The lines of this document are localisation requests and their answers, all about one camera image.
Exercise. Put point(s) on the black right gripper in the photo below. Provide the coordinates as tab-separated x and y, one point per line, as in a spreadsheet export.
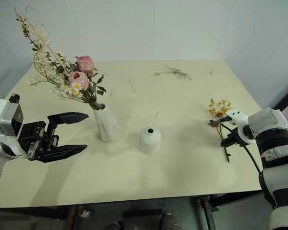
235	139

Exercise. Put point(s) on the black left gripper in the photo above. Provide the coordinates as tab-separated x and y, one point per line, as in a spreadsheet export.
33	134

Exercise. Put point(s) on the yellow dried flower bouquet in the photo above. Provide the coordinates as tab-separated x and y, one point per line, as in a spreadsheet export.
220	109

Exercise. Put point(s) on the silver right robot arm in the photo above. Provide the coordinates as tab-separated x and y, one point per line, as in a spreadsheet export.
276	139

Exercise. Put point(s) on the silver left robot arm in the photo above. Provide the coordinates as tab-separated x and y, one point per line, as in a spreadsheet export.
0	148

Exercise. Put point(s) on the tall faceted white vase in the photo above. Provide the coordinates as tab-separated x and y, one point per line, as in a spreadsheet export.
107	124

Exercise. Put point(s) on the pink rose dried bouquet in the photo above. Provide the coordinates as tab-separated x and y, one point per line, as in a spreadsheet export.
80	76

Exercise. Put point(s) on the short loose dried twig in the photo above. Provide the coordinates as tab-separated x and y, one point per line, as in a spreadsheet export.
156	114

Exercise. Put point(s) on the short round white vase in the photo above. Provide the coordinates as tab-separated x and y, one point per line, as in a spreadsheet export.
150	141

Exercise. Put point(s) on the loose dried grass sprig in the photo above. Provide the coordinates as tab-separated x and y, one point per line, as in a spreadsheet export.
176	72

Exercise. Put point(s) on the thin loose dried twig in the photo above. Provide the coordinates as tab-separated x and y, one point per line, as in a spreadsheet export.
132	86

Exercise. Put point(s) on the dark rounded shape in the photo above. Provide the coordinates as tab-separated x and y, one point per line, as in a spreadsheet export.
171	221
114	226

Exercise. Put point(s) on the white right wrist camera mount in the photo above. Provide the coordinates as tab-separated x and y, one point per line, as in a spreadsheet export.
238	119

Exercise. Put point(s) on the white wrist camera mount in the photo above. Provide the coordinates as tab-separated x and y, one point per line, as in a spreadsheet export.
238	119
0	107

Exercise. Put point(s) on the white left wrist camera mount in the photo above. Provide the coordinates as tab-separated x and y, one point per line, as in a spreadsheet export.
0	107

